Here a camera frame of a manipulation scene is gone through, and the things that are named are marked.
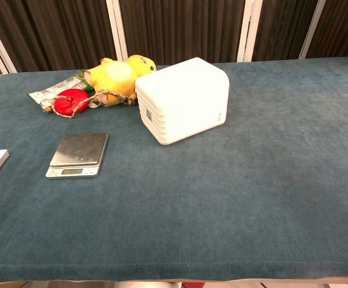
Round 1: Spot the yellow plush toy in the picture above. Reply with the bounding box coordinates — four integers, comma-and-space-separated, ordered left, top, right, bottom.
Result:
83, 54, 158, 107

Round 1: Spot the white ribbed plastic box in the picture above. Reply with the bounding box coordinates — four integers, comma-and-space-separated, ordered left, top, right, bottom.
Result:
134, 56, 231, 146

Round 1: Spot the brown slatted screen panel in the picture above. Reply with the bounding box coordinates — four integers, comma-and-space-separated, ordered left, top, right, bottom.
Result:
299, 0, 348, 59
106, 0, 263, 67
0, 0, 124, 74
236, 0, 326, 63

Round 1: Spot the red round disc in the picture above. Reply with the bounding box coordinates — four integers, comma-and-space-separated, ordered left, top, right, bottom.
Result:
53, 88, 91, 118

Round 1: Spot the digital kitchen scale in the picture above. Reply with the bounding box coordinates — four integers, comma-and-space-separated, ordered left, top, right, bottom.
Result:
45, 133, 109, 179

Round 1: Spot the silver and green snack packet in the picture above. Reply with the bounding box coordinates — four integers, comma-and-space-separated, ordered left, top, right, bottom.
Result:
26, 74, 94, 114

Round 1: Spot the blue table cloth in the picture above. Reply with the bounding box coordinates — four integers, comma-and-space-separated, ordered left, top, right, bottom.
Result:
0, 56, 348, 283

